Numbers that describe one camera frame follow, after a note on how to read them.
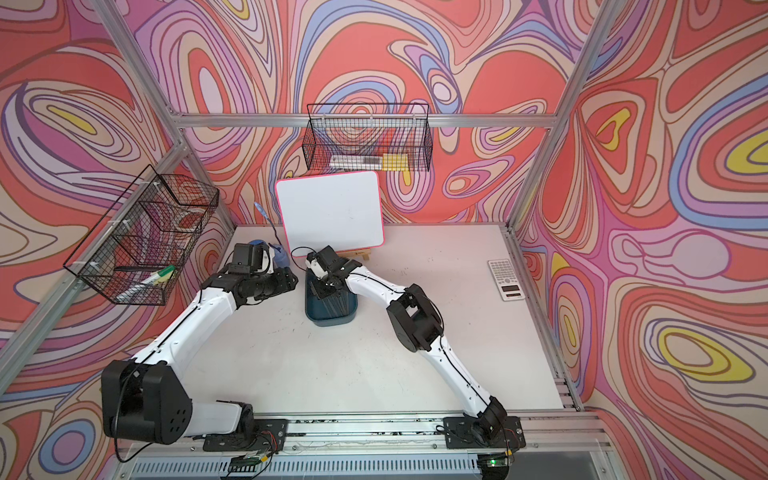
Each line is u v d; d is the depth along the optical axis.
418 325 0.63
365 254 1.08
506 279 1.02
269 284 0.75
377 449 0.72
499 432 0.64
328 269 0.81
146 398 0.41
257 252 0.68
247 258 0.65
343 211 1.02
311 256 0.91
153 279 0.71
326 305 0.96
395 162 0.82
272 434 0.73
